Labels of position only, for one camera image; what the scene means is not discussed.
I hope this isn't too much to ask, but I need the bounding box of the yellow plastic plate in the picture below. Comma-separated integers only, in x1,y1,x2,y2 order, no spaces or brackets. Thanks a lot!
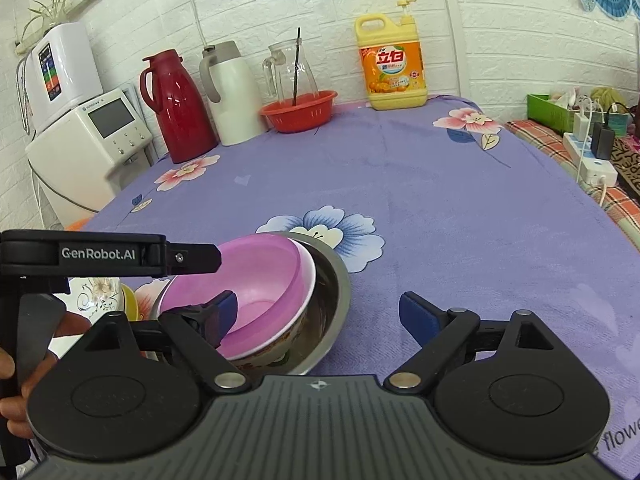
122,284,139,322

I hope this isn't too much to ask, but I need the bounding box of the glass pitcher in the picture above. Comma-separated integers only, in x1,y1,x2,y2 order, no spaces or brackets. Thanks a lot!
262,38,319,102

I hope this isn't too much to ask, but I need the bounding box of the white water purifier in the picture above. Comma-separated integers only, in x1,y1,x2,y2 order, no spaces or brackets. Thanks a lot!
25,22,103,133

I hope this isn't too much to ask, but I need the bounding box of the green box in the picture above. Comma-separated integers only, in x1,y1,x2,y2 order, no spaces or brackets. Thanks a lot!
526,89,590,133

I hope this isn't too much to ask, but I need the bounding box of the plaid cloth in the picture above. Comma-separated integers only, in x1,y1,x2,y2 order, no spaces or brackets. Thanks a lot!
504,118,640,252

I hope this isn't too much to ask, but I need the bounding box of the black stirring stick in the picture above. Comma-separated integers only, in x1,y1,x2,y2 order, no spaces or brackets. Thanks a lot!
292,26,302,106

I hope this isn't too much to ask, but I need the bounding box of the white power strip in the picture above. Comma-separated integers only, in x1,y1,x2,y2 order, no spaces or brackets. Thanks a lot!
563,132,618,188

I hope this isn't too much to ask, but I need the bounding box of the orange plastic basin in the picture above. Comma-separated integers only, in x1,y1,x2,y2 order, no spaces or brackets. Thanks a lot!
64,218,90,232

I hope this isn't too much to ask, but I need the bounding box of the red plastic basket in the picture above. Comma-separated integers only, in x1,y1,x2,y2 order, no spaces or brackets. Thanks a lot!
260,90,337,133

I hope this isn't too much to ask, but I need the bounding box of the red thermos jug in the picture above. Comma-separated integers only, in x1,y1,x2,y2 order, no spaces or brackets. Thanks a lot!
139,49,218,164

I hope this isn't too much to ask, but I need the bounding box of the yellow detergent bottle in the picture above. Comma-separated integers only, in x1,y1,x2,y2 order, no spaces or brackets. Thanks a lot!
355,0,427,110

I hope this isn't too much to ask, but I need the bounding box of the purple plastic bowl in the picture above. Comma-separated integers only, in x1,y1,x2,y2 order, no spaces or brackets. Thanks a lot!
158,234,316,361

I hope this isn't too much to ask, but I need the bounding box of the white thermos jug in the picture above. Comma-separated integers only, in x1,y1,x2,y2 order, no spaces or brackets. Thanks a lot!
200,41,268,146

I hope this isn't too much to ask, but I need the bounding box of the black charger adapter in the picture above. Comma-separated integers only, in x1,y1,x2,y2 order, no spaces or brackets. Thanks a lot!
590,122,615,160

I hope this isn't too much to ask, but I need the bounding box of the floral white plate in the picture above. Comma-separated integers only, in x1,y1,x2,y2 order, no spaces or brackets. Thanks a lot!
46,276,126,356

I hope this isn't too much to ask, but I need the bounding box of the white water dispenser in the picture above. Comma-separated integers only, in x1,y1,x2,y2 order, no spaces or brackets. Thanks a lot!
26,89,153,228

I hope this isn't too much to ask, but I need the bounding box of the purple floral tablecloth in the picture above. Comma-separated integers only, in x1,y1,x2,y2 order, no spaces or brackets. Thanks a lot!
89,96,639,478

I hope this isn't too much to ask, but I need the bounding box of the person's left hand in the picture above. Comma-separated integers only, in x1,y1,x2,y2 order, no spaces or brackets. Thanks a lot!
0,309,94,441

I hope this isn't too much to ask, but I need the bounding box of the green potted plant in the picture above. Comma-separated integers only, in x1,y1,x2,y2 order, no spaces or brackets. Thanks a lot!
21,0,67,40

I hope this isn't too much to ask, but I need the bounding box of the stainless steel bowl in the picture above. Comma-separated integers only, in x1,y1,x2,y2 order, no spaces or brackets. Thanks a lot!
152,233,352,380

